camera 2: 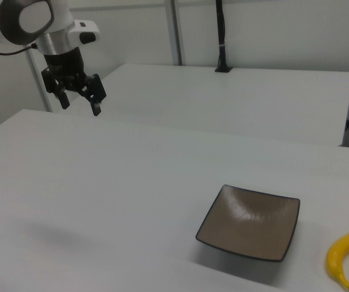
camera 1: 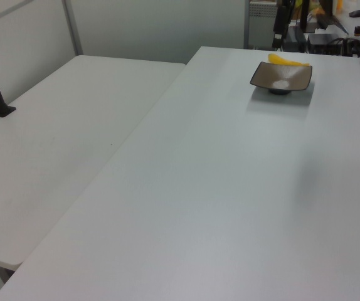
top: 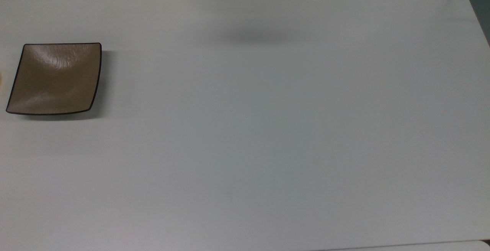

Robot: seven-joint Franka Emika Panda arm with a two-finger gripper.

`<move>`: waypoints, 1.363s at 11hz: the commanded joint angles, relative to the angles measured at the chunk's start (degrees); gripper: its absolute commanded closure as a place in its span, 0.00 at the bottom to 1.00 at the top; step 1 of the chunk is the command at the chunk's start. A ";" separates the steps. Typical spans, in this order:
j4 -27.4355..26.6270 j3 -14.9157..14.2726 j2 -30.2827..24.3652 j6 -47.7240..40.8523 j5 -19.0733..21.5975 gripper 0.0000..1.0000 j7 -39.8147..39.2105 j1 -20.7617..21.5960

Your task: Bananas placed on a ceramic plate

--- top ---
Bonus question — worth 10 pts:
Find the brown square ceramic plate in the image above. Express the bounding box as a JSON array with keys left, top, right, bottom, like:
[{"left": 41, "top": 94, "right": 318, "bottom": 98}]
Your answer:
[{"left": 5, "top": 42, "right": 102, "bottom": 116}]

